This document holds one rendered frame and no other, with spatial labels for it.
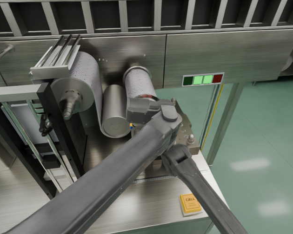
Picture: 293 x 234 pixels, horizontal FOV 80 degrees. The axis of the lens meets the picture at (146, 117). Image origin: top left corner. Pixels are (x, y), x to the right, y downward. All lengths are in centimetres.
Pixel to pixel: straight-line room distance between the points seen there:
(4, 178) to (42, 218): 87
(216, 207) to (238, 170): 170
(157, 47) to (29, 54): 59
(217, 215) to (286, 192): 180
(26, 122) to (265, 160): 233
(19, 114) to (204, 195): 57
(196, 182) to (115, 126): 38
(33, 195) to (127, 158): 73
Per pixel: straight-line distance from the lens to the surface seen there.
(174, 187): 88
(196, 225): 103
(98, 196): 27
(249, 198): 209
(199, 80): 108
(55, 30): 93
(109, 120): 71
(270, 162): 249
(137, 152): 31
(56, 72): 59
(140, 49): 92
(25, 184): 105
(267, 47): 122
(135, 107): 44
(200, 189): 55
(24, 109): 60
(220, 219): 54
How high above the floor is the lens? 167
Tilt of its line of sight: 40 degrees down
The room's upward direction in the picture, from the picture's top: straight up
